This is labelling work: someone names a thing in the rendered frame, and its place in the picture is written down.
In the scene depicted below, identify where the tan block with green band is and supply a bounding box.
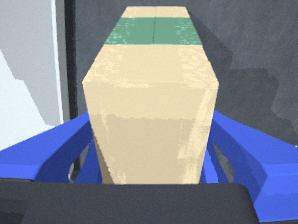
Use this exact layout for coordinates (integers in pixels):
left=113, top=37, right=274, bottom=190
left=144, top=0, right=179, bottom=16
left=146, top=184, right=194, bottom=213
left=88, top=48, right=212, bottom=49
left=82, top=6, right=219, bottom=184

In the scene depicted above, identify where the white tray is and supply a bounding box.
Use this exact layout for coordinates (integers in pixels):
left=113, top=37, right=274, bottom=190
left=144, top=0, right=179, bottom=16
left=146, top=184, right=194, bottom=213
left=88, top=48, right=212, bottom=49
left=0, top=0, right=70, bottom=150

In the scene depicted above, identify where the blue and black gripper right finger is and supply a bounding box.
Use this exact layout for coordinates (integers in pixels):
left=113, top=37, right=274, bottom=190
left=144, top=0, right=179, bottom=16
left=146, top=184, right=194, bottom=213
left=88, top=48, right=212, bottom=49
left=200, top=110, right=298, bottom=222

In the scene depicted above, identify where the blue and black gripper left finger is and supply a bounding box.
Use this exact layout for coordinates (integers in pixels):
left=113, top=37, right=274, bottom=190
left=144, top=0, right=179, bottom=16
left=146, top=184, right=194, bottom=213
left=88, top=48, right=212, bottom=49
left=0, top=111, right=102, bottom=183

